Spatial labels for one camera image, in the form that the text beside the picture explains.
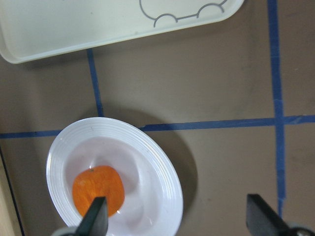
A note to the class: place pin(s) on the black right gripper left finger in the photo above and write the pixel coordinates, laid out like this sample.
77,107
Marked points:
95,221

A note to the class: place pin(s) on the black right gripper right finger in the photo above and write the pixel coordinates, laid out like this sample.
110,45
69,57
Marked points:
262,220

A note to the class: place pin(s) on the orange fruit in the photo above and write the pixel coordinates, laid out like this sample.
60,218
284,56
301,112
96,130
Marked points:
99,181

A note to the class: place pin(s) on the white round plate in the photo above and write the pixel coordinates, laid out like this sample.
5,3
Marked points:
104,157

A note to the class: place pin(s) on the cream bear tray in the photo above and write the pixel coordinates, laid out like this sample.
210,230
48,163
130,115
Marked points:
38,29

